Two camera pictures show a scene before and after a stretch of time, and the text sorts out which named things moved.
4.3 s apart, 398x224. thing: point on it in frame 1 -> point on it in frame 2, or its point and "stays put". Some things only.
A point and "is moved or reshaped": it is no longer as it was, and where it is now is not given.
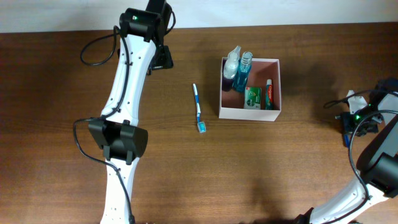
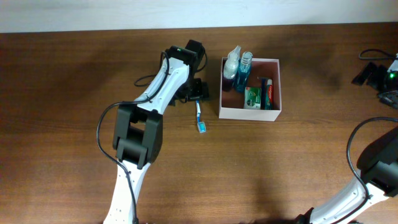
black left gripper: x=165 y=60 -> x=203 y=93
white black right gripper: x=348 y=126 -> x=379 y=71
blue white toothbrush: x=201 y=125 stays put
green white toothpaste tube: x=268 y=102 stays put
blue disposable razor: x=347 y=139 is moved or reshaped
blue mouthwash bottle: x=240 y=81 stays put
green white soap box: x=252 y=98 stays put
